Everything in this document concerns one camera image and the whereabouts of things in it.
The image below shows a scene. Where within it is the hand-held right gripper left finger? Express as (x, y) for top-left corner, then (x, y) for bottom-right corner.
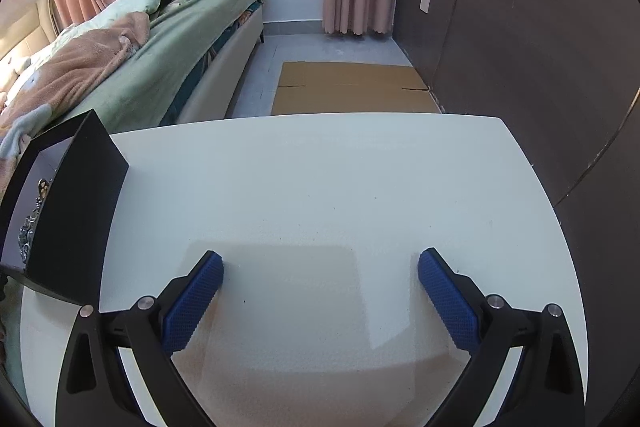
(56, 249), (224, 427)

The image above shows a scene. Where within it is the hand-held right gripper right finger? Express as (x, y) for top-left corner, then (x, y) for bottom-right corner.
(417, 248), (586, 427)

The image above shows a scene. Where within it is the black jewelry box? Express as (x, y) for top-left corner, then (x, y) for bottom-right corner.
(0, 109), (130, 306)

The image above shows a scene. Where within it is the silver chain jewelry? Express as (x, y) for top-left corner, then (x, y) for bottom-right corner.
(19, 177), (53, 265)

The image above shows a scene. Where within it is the flat cardboard sheet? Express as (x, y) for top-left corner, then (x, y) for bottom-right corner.
(271, 62), (441, 114)

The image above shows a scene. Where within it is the white bed base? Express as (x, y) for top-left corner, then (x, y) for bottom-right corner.
(177, 4), (266, 125)

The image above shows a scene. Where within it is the pink duck print blanket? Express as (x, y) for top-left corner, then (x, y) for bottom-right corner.
(0, 12), (153, 188)

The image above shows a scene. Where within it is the cream headboard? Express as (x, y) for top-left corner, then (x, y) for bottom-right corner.
(0, 0), (61, 62)

